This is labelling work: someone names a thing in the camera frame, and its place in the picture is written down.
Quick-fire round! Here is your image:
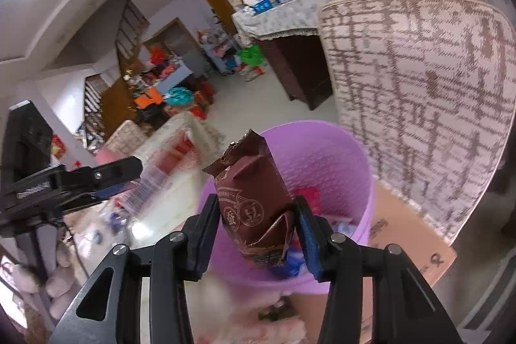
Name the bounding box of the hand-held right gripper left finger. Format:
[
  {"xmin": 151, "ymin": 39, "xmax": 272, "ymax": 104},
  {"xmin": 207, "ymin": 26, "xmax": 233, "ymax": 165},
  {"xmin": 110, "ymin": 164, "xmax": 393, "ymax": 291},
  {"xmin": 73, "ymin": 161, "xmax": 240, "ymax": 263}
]
[{"xmin": 48, "ymin": 193, "xmax": 222, "ymax": 344}]

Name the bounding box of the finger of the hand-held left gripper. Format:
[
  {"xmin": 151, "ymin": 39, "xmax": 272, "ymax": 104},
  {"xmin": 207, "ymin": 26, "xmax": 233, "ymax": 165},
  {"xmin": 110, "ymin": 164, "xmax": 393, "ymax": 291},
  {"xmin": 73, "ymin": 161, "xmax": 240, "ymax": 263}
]
[{"xmin": 60, "ymin": 156, "xmax": 144, "ymax": 210}]

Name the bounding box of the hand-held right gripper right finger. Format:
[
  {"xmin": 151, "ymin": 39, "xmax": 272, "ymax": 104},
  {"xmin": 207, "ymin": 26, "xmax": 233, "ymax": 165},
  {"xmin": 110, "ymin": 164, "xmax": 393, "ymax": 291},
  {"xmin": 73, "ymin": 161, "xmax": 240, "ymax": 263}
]
[{"xmin": 293, "ymin": 196, "xmax": 464, "ymax": 344}]

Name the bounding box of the person's left hand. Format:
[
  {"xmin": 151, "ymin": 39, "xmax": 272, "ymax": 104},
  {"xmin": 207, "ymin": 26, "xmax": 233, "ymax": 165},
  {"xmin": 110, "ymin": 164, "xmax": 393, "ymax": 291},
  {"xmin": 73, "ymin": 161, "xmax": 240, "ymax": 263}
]
[{"xmin": 0, "ymin": 239, "xmax": 79, "ymax": 322}]

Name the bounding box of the patterned tablecloth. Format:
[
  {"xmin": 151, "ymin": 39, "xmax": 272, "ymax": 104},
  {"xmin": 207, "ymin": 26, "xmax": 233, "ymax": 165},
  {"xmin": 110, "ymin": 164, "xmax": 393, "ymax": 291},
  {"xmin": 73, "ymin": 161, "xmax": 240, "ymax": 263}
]
[{"xmin": 60, "ymin": 112, "xmax": 311, "ymax": 344}]

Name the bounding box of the purple plastic basket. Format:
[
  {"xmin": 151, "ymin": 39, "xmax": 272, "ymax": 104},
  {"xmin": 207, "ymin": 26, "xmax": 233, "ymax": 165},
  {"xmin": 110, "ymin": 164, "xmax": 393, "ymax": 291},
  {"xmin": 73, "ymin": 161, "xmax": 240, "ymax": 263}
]
[{"xmin": 195, "ymin": 120, "xmax": 377, "ymax": 296}]

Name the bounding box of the brown snack packet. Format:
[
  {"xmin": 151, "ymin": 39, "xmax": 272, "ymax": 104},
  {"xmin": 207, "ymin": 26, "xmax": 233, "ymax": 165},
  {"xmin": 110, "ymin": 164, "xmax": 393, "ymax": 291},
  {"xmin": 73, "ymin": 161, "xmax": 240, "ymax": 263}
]
[{"xmin": 202, "ymin": 128, "xmax": 297, "ymax": 270}]

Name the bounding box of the green bag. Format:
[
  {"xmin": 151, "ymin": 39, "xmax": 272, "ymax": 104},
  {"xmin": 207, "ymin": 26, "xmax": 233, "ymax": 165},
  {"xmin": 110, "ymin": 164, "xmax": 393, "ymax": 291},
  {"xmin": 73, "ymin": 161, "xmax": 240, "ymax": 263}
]
[{"xmin": 237, "ymin": 45, "xmax": 264, "ymax": 68}]

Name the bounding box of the side table with floral cloth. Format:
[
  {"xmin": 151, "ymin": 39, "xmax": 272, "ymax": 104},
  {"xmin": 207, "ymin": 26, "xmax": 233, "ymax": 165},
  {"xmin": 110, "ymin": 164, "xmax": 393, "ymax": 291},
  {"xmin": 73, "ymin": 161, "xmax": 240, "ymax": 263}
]
[{"xmin": 232, "ymin": 0, "xmax": 504, "ymax": 111}]

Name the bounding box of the patterned fabric chair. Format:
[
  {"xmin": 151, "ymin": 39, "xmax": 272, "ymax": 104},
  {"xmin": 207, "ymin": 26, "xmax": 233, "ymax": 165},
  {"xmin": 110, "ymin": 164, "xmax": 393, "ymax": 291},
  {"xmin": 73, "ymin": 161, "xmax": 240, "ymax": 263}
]
[{"xmin": 318, "ymin": 0, "xmax": 509, "ymax": 246}]

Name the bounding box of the brown cardboard box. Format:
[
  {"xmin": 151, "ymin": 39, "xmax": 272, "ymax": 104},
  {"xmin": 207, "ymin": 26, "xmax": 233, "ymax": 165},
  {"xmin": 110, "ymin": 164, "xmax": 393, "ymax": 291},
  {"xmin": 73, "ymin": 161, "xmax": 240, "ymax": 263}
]
[{"xmin": 282, "ymin": 183, "xmax": 458, "ymax": 344}]

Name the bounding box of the wooden staircase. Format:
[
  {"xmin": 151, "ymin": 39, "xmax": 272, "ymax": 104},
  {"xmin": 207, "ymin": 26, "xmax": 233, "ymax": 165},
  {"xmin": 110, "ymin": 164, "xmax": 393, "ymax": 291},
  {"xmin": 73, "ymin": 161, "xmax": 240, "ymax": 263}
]
[{"xmin": 74, "ymin": 0, "xmax": 150, "ymax": 143}]

